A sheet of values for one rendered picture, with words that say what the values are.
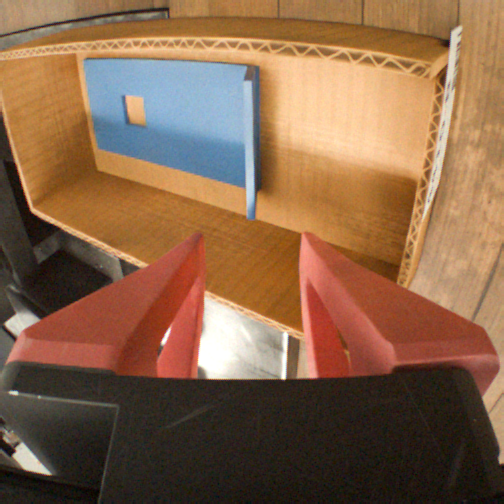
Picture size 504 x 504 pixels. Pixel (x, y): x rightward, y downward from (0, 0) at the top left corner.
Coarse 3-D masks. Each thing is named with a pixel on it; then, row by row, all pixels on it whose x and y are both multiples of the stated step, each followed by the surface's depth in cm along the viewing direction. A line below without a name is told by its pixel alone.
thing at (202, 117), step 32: (96, 64) 24; (128, 64) 23; (160, 64) 21; (192, 64) 20; (224, 64) 19; (96, 96) 26; (160, 96) 23; (192, 96) 21; (224, 96) 20; (256, 96) 19; (96, 128) 28; (128, 128) 26; (160, 128) 24; (192, 128) 23; (224, 128) 22; (256, 128) 20; (160, 160) 26; (192, 160) 24; (224, 160) 23; (256, 160) 21; (256, 192) 22
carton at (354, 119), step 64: (0, 64) 21; (64, 64) 25; (256, 64) 19; (320, 64) 17; (384, 64) 10; (448, 64) 11; (64, 128) 27; (320, 128) 19; (384, 128) 17; (448, 128) 16; (64, 192) 28; (128, 192) 28; (192, 192) 26; (320, 192) 21; (384, 192) 19; (128, 256) 22; (256, 256) 22; (384, 256) 21
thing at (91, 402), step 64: (192, 256) 10; (64, 320) 6; (128, 320) 6; (192, 320) 11; (0, 384) 5; (64, 384) 5; (128, 384) 5; (192, 384) 5; (256, 384) 5; (320, 384) 5; (384, 384) 5; (448, 384) 5; (64, 448) 6; (128, 448) 4; (192, 448) 4; (256, 448) 4; (320, 448) 4; (384, 448) 4; (448, 448) 4
